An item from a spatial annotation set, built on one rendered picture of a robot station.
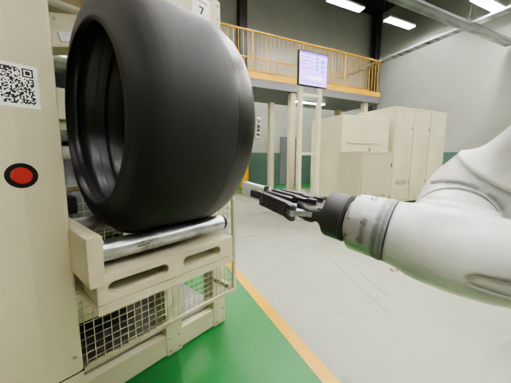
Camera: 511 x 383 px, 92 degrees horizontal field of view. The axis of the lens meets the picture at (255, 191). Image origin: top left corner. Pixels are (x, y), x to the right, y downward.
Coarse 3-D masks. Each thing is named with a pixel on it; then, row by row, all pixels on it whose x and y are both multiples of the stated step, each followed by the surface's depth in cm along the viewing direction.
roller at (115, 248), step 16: (176, 224) 64; (192, 224) 66; (208, 224) 69; (224, 224) 74; (112, 240) 52; (128, 240) 54; (144, 240) 56; (160, 240) 59; (176, 240) 62; (112, 256) 51
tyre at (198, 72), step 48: (96, 0) 52; (144, 0) 46; (96, 48) 73; (144, 48) 44; (192, 48) 48; (96, 96) 82; (144, 96) 43; (192, 96) 46; (240, 96) 56; (96, 144) 85; (144, 144) 45; (192, 144) 48; (240, 144) 58; (96, 192) 69; (144, 192) 49; (192, 192) 55
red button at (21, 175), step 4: (16, 168) 44; (20, 168) 45; (24, 168) 45; (12, 172) 44; (16, 172) 44; (20, 172) 45; (24, 172) 45; (28, 172) 46; (12, 176) 44; (16, 176) 44; (20, 176) 45; (24, 176) 45; (28, 176) 46; (32, 176) 46; (16, 180) 44; (20, 180) 45; (24, 180) 45; (28, 180) 46
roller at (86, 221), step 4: (92, 216) 74; (76, 220) 70; (80, 220) 71; (84, 220) 71; (88, 220) 72; (92, 220) 72; (96, 220) 73; (84, 224) 71; (88, 224) 72; (92, 224) 72; (96, 224) 73; (100, 224) 74; (104, 224) 75; (88, 228) 72; (92, 228) 73; (96, 228) 74; (100, 228) 75; (104, 228) 76
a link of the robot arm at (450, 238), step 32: (448, 192) 34; (416, 224) 30; (448, 224) 28; (480, 224) 27; (384, 256) 33; (416, 256) 29; (448, 256) 27; (480, 256) 26; (448, 288) 28; (480, 288) 26
